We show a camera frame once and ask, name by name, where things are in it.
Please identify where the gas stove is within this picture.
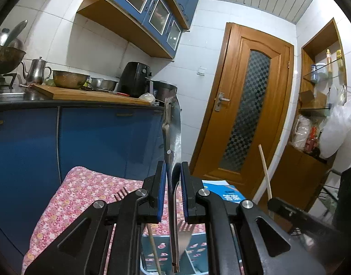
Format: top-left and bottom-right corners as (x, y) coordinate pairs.
(0, 73), (25, 95)

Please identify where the teal and pink utensil holder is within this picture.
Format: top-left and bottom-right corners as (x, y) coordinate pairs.
(139, 232), (212, 275)

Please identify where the dark cooking pot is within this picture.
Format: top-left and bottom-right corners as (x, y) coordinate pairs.
(150, 81), (178, 103)

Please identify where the metal door handle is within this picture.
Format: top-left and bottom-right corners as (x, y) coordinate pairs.
(215, 92), (231, 112)

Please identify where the black air fryer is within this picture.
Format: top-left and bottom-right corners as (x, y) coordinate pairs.
(117, 61), (152, 98)

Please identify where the red packet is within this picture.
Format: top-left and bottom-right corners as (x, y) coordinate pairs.
(304, 126), (319, 154)

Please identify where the low wooden cabinet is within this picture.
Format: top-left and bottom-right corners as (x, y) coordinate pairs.
(256, 145), (330, 230)

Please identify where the wooden door with glass panel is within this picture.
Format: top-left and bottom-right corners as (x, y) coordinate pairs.
(190, 22), (294, 201)

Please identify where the steel bowl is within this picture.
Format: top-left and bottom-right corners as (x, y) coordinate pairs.
(90, 77), (119, 91)

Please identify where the black metal rack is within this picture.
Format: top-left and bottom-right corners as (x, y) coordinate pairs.
(290, 169), (342, 235)

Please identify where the wooden cutting board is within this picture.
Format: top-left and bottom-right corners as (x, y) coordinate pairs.
(31, 84), (156, 105)

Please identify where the clear bag of goods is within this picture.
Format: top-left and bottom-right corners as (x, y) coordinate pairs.
(291, 115), (312, 149)

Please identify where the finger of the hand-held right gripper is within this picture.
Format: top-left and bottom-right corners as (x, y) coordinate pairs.
(268, 197), (340, 235)

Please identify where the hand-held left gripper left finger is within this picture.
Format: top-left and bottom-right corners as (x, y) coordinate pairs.
(24, 161), (168, 275)

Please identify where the blue lidded jar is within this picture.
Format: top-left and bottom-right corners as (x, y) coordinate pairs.
(310, 63), (326, 83)

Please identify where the wooden wall shelf niche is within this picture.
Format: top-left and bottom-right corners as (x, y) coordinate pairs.
(297, 17), (348, 115)

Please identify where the blue booklet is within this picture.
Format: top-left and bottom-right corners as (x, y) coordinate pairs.
(201, 180), (247, 204)

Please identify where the small white plastic bag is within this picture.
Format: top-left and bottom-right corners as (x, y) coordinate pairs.
(139, 92), (156, 104)

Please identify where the cardboard box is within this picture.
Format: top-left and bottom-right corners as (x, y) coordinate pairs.
(300, 90), (327, 109)

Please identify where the steel table knife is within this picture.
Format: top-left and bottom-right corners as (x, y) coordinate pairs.
(162, 96), (182, 274)

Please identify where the blue kitchen base cabinet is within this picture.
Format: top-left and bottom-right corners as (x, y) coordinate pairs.
(0, 103), (182, 272)

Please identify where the blue and wood wall cabinet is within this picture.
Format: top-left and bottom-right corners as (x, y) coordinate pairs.
(76, 0), (199, 60)

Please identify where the pink floral tablecloth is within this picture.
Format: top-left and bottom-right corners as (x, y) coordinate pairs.
(22, 166), (207, 275)

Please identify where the steel kettle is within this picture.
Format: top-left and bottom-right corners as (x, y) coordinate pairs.
(21, 57), (52, 85)

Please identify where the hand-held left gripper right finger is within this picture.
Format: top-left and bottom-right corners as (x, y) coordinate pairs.
(179, 161), (326, 275)

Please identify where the steel colander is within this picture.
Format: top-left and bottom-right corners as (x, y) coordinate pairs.
(52, 70), (90, 89)

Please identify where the large white plastic bag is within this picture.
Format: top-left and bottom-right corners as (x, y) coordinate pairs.
(318, 100), (351, 159)

